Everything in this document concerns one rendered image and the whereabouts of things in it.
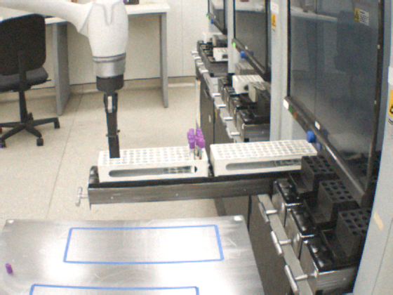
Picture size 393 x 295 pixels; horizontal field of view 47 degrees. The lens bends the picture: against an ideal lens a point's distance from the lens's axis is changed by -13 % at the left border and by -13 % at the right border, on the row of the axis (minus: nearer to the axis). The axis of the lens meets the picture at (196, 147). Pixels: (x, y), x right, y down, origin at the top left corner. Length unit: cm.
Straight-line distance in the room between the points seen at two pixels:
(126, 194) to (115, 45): 41
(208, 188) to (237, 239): 31
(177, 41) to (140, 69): 45
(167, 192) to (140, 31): 357
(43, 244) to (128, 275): 24
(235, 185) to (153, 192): 22
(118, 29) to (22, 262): 62
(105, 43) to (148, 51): 365
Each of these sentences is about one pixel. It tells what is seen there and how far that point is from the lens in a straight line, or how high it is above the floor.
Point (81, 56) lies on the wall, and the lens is 494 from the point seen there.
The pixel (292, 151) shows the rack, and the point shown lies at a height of 86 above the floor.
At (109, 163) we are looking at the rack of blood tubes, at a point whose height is 86.
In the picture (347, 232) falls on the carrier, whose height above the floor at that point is 87.
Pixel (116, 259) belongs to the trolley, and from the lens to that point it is 107.
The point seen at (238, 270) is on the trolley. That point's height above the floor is 82.
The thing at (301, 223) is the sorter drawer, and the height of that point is 82.
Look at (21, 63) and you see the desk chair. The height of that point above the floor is 67.
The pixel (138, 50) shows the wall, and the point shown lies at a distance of 490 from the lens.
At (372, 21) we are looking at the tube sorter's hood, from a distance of 90.
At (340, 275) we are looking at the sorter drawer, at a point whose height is 79.
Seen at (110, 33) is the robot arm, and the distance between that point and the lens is 126.
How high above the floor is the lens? 145
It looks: 24 degrees down
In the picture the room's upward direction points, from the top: 1 degrees counter-clockwise
